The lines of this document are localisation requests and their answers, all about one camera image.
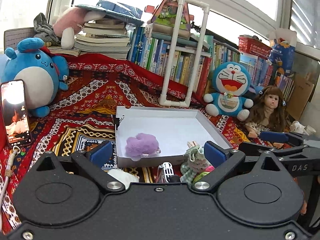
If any brown cardboard sheet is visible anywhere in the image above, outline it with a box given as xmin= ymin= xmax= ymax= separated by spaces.
xmin=286 ymin=74 xmax=315 ymax=121

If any white PVC pipe frame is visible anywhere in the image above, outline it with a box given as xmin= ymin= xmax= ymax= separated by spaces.
xmin=158 ymin=0 xmax=210 ymax=108

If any red patterned blanket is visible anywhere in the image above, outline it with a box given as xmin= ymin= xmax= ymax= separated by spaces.
xmin=0 ymin=52 xmax=296 ymax=235

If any black binder clip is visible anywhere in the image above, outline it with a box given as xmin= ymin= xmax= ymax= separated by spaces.
xmin=111 ymin=115 xmax=125 ymax=131

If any red plastic basket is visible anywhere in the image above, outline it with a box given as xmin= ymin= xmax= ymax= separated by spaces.
xmin=238 ymin=35 xmax=272 ymax=60

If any miniature metal bicycle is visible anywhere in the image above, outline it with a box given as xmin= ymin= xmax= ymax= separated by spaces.
xmin=156 ymin=162 xmax=180 ymax=184

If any stack of lying books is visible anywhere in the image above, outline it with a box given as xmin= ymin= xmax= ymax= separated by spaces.
xmin=48 ymin=19 xmax=131 ymax=60

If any pink and white plush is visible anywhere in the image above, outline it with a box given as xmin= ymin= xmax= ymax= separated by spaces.
xmin=53 ymin=7 xmax=106 ymax=49

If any white paper cup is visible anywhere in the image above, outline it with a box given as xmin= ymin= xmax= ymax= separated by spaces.
xmin=305 ymin=125 xmax=316 ymax=135

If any grey crumpled cloth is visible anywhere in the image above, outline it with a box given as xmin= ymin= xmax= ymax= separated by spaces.
xmin=34 ymin=13 xmax=60 ymax=46

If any Doraemon plush toy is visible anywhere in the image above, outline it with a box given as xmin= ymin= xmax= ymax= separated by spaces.
xmin=203 ymin=62 xmax=253 ymax=121

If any blue round plush toy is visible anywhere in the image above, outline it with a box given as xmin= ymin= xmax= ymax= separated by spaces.
xmin=1 ymin=37 xmax=69 ymax=118

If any white shallow cardboard tray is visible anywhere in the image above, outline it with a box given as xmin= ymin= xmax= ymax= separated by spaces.
xmin=116 ymin=106 xmax=232 ymax=168

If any smartphone with lit screen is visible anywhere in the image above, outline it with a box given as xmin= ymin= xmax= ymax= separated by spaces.
xmin=1 ymin=79 xmax=32 ymax=147

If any blue printed bag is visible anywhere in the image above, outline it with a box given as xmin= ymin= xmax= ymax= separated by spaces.
xmin=268 ymin=38 xmax=295 ymax=76

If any green and pink scrunchie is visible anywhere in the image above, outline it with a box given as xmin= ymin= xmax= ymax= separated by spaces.
xmin=193 ymin=166 xmax=215 ymax=183

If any green checkered cloth scrunchie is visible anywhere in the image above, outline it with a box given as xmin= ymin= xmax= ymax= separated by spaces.
xmin=180 ymin=141 xmax=212 ymax=185

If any brown-haired baby doll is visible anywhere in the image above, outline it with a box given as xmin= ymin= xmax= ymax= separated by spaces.
xmin=244 ymin=86 xmax=286 ymax=139

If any row of standing books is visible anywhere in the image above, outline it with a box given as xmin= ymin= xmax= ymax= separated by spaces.
xmin=129 ymin=27 xmax=294 ymax=97

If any purple fluffy plush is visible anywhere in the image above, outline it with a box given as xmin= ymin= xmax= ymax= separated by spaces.
xmin=125 ymin=133 xmax=161 ymax=161

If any blue flat hat board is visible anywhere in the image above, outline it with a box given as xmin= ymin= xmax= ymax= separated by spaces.
xmin=76 ymin=0 xmax=144 ymax=26

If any triangular picture box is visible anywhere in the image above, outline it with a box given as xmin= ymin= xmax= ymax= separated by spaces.
xmin=144 ymin=0 xmax=194 ymax=40

